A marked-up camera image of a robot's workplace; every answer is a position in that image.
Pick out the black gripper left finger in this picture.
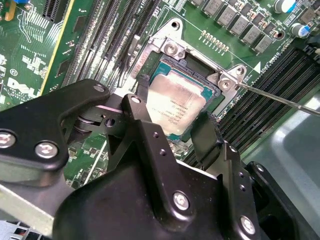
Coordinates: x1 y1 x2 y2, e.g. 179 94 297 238
0 73 197 227

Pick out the silver CPU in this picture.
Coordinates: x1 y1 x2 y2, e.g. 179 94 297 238
146 61 221 144

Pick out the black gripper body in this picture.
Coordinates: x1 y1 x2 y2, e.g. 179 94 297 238
52 159 236 240

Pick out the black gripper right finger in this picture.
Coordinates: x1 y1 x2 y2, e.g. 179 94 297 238
189 111 311 240

